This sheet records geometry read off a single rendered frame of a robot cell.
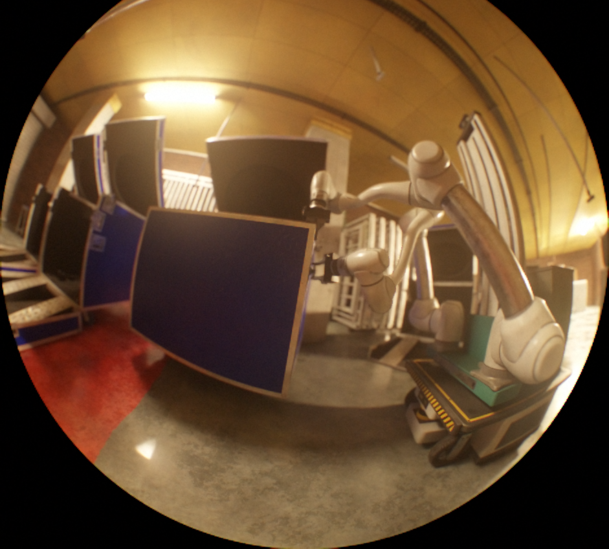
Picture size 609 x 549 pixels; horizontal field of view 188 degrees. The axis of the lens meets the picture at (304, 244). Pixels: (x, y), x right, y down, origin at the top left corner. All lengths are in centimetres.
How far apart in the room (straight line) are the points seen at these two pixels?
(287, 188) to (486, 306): 164
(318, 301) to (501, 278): 194
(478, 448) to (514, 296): 66
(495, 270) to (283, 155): 142
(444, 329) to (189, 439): 126
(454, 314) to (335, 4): 283
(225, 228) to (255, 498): 107
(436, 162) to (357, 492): 105
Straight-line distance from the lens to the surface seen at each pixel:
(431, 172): 54
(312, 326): 223
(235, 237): 84
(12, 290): 195
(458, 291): 350
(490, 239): 53
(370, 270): 68
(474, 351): 110
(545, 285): 104
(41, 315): 154
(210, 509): 75
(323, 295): 220
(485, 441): 97
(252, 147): 156
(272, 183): 164
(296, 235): 77
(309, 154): 144
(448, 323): 110
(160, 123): 188
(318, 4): 255
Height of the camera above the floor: 71
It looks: 12 degrees up
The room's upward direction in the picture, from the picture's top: 10 degrees clockwise
